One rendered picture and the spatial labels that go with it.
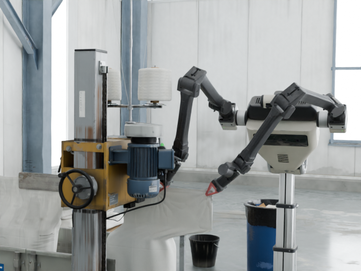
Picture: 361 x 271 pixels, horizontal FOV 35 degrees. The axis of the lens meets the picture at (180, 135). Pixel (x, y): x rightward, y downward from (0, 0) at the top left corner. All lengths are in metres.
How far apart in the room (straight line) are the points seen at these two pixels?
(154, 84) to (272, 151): 0.88
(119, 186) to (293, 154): 1.03
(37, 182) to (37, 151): 5.53
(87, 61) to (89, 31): 7.97
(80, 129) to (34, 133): 6.24
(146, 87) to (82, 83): 0.30
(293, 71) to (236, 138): 1.66
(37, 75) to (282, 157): 6.08
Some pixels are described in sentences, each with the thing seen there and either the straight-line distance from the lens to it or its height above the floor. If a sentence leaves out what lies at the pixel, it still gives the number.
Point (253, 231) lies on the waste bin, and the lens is 5.14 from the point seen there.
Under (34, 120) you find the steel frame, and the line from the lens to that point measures 8.92.
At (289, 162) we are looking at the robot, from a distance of 3.32.
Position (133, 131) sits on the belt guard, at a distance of 2.62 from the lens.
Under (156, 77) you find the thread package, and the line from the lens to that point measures 2.75.
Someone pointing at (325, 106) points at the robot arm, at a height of 1.51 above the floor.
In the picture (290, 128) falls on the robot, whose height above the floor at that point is 1.39.
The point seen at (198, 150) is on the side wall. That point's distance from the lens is 11.43.
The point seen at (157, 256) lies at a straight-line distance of 3.05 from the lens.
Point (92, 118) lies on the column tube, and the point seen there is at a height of 1.44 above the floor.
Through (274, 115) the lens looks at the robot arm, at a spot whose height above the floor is 1.47.
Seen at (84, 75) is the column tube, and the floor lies 1.64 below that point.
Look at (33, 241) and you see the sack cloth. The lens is 3.36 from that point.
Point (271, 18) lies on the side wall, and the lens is 11.14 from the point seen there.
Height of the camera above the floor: 1.51
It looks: 3 degrees down
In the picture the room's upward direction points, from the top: 1 degrees clockwise
